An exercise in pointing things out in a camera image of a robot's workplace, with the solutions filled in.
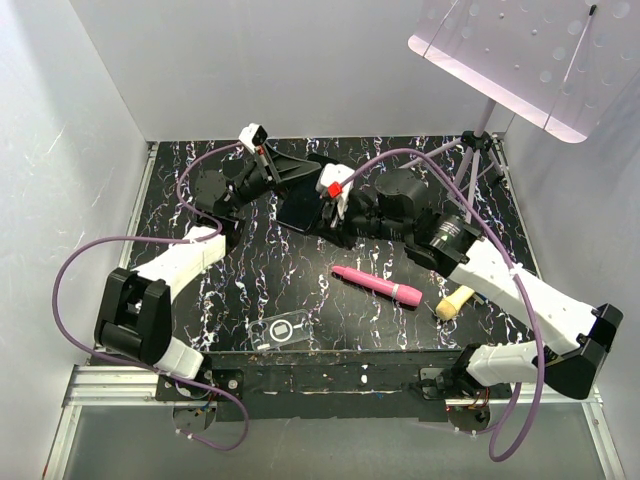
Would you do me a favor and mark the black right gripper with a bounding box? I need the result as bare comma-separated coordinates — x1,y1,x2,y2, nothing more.
308,186,410,250

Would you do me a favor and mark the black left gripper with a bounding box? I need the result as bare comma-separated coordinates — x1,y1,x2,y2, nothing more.
226,144,325,216

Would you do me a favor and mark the black smartphone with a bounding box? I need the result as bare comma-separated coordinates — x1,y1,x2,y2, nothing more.
276,176,326,234

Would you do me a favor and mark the clear phone case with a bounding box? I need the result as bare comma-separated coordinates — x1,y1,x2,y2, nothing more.
247,310,313,352

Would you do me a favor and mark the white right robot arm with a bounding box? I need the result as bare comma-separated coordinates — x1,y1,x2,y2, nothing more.
315,164,623,400

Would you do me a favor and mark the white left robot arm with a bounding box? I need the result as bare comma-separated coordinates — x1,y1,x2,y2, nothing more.
94,146,322,400

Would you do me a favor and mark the pink toy microphone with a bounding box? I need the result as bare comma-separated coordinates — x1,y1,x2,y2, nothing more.
331,265,422,307

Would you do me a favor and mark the cream wooden toy microphone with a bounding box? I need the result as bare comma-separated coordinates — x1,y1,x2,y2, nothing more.
435,285,475,321

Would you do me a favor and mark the lilac music stand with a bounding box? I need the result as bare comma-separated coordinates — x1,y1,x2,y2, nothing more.
402,1,639,240

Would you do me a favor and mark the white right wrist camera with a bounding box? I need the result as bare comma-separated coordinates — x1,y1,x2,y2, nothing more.
315,163,355,220

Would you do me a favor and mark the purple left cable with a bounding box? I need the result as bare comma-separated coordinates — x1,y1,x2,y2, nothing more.
51,139,251,451

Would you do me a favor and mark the purple cable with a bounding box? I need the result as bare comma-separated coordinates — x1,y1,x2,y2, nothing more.
51,139,251,451
339,148,549,462

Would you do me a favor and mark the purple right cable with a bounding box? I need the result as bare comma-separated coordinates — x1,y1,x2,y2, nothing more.
339,148,549,462

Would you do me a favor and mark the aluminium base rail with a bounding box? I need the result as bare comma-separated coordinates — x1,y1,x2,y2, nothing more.
43,366,625,479

